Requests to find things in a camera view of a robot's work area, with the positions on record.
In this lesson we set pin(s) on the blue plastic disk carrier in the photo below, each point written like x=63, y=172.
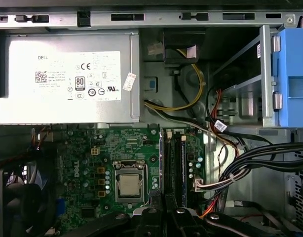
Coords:
x=297, y=61

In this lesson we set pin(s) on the grey metal PC case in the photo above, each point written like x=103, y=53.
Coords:
x=154, y=17

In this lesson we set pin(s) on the metal socket cover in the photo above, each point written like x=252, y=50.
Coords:
x=128, y=171

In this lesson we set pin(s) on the grey Dell power supply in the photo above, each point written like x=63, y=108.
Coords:
x=67, y=74

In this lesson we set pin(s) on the blue board connector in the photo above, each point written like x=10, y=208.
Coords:
x=60, y=207

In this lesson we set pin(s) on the blue square release button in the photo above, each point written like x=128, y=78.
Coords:
x=152, y=84

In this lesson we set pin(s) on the metal disk bay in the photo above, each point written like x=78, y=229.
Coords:
x=266, y=74

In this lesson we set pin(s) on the white loose plug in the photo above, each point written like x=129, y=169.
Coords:
x=155, y=49

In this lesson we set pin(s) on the black cooling fan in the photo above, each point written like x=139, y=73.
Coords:
x=23, y=202

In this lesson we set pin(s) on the CPU socket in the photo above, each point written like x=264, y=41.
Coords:
x=117, y=200

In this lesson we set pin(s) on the black plastic bracket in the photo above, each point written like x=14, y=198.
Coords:
x=176, y=37

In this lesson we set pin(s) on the RAM stick with blue label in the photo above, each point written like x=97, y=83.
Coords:
x=183, y=163

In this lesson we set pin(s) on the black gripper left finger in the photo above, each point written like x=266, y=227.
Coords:
x=149, y=222

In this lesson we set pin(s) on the silver CPU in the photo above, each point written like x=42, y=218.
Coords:
x=128, y=185

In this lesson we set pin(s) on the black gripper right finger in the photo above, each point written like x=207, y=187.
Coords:
x=183, y=222

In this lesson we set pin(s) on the black RAM slot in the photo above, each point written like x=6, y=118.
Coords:
x=166, y=160
x=172, y=160
x=178, y=160

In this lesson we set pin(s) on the green Dell motherboard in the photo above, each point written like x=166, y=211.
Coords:
x=104, y=148

